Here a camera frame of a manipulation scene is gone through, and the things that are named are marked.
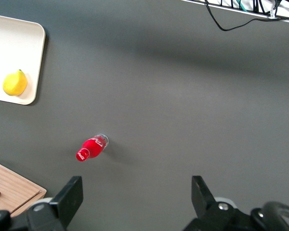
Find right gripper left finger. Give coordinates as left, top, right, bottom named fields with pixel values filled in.
left=49, top=175, right=84, bottom=228

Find cream plastic tray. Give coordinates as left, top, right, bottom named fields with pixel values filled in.
left=0, top=13, right=46, bottom=106

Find wooden drawer cabinet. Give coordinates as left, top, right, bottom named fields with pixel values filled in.
left=0, top=158, right=47, bottom=218

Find yellow lemon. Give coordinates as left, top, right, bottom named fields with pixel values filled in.
left=2, top=69, right=28, bottom=97

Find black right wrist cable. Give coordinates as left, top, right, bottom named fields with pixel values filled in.
left=250, top=201, right=289, bottom=231

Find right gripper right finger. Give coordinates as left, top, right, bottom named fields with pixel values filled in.
left=191, top=175, right=217, bottom=219

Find black looping table cable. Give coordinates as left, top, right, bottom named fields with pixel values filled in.
left=204, top=0, right=289, bottom=32

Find red cola bottle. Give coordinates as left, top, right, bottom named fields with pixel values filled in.
left=75, top=133, right=109, bottom=163

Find shorter wooden drawer front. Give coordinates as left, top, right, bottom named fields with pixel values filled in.
left=0, top=160, right=43, bottom=216

